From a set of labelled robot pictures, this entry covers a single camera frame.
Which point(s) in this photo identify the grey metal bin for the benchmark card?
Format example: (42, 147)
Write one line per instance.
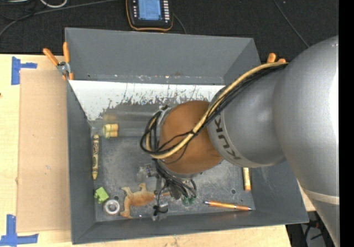
(155, 57)

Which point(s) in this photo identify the yellow crayon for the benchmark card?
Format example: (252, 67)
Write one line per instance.
(95, 157)

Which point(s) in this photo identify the tan toy animal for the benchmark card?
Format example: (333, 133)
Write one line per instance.
(138, 198)

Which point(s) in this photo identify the silver tape roll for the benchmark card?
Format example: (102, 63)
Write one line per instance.
(107, 207)

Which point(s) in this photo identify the green toy block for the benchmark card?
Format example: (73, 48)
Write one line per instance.
(101, 195)

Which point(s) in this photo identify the orange crayon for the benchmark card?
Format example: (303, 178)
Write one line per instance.
(246, 180)

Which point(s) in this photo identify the yellow rolled bundle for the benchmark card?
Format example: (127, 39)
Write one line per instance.
(111, 130)

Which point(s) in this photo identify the orange pencil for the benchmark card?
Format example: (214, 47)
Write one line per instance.
(226, 205)

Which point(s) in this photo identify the brown cardboard board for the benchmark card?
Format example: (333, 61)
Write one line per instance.
(41, 143)

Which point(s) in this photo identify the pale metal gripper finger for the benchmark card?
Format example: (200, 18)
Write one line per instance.
(143, 174)
(161, 210)

